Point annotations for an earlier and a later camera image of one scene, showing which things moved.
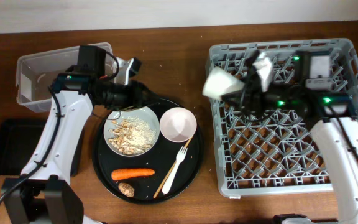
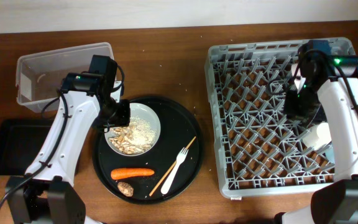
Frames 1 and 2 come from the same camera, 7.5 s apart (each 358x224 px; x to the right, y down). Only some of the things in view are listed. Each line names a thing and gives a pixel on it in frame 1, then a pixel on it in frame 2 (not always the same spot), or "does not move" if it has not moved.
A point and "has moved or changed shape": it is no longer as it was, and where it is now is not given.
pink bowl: x=178 y=124 has moved or changed shape
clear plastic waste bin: x=36 y=72 does not move
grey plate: x=131 y=131 does not move
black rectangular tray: x=14 y=144 does not move
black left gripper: x=140 y=94 to x=123 y=120
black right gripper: x=249 y=98 to x=291 y=112
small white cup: x=219 y=83 has moved or changed shape
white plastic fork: x=179 y=158 does not move
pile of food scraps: x=132 y=135 does not move
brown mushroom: x=127 y=190 does not move
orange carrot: x=122 y=173 does not move
